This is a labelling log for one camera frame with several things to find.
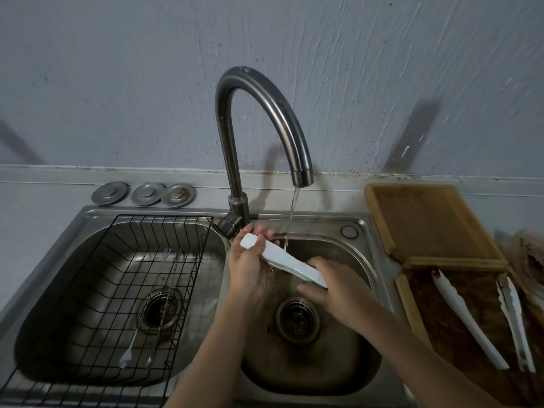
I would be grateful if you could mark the person's left hand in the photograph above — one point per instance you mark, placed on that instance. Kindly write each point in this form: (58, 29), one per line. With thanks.
(248, 276)

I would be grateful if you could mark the person's right hand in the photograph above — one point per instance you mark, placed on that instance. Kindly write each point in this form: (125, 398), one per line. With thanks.
(348, 297)

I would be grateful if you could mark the wooden two-compartment tray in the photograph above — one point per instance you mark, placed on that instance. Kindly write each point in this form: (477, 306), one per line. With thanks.
(410, 308)

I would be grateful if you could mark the stainless steel double sink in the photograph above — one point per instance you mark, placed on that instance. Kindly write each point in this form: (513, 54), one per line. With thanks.
(314, 223)

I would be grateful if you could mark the curved steel faucet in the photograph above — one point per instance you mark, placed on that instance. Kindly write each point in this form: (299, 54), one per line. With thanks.
(259, 93)

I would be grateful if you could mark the person's right forearm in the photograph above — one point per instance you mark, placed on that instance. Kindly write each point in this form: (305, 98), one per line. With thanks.
(425, 369)

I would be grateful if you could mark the person's left forearm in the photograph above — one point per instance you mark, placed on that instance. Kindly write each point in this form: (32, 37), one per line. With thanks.
(212, 361)

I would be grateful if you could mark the round metal sink drain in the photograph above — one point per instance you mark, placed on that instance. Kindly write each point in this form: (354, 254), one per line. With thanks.
(297, 320)
(161, 310)

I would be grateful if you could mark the small round metal hole cover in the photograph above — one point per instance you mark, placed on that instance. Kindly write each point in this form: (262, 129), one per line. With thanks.
(349, 232)

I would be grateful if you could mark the stained crumpled plastic bag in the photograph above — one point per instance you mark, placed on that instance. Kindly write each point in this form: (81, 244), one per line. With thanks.
(529, 254)

